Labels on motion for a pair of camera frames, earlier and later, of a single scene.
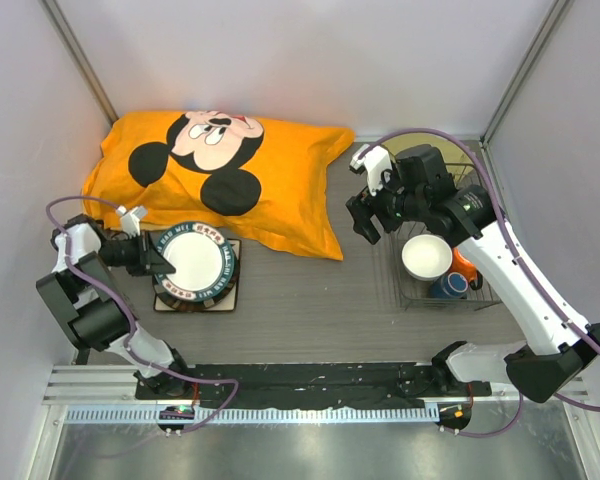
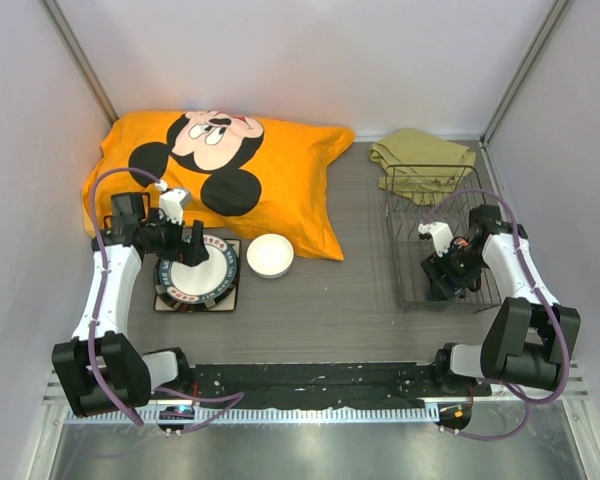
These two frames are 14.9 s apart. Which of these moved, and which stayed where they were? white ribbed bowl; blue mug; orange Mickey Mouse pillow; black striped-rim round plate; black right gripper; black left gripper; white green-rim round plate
Moved: white ribbed bowl; black left gripper; black striped-rim round plate; black right gripper
Stayed: orange Mickey Mouse pillow; white green-rim round plate; blue mug
